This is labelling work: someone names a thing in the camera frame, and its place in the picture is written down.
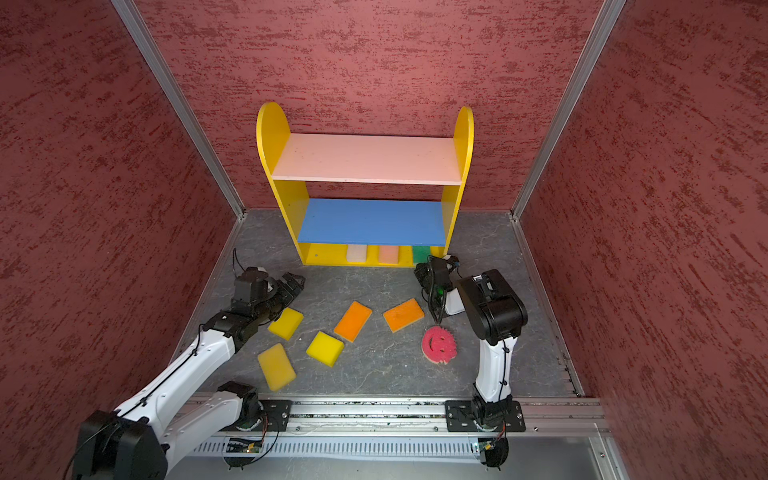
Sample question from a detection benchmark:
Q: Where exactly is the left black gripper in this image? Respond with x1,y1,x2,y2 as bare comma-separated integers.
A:
254,272,306,322

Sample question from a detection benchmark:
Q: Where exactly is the green sponge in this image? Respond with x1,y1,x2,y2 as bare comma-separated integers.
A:
412,246,431,265

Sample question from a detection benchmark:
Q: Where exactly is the salmon pink sponge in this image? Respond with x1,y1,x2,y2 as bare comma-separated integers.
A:
378,245,400,265

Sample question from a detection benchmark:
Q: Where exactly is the cream white sponge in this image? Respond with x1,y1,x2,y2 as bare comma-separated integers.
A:
346,244,368,264

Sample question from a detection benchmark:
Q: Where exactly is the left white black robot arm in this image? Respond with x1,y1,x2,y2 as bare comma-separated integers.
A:
63,267,306,479

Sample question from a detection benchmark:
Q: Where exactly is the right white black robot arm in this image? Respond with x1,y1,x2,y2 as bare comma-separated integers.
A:
414,255,528,428

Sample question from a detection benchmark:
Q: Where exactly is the yellow shelf unit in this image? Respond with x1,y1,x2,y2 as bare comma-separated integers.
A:
256,102,475,268

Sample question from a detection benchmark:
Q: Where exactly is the yellow sponge near left gripper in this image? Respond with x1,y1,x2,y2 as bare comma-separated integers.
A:
268,308,304,341

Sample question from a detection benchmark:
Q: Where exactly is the orange sponge right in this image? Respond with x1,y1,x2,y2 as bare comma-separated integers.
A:
383,299,424,333

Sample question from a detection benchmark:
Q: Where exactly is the orange sponge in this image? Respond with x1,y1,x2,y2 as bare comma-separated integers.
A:
334,301,373,342
383,299,424,333

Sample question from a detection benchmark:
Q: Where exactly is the pink round smiley sponge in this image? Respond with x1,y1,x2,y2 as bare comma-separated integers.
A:
421,326,458,365

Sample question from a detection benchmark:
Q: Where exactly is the large yellow sponge front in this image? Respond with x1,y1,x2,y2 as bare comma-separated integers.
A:
257,344,297,392

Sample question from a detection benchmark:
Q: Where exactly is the small yellow square sponge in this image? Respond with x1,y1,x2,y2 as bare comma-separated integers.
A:
306,331,344,368

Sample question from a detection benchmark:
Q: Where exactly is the orange sponge left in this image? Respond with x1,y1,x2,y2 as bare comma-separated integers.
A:
334,301,373,342

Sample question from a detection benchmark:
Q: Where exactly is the left circuit board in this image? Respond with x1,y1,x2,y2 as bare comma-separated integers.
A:
225,438,264,455

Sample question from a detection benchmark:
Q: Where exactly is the circuit board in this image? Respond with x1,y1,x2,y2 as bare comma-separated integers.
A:
477,439,509,456
225,438,264,455

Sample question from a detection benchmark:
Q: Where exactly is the right circuit board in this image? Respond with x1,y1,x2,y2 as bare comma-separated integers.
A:
477,439,509,456

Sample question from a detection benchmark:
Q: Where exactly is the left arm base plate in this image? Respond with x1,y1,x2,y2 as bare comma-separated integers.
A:
256,399,294,432

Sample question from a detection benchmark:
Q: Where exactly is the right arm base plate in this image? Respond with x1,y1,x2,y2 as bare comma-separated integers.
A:
444,399,526,434

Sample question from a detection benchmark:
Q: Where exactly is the aluminium front rail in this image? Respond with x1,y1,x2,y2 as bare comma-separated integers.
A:
179,395,610,436

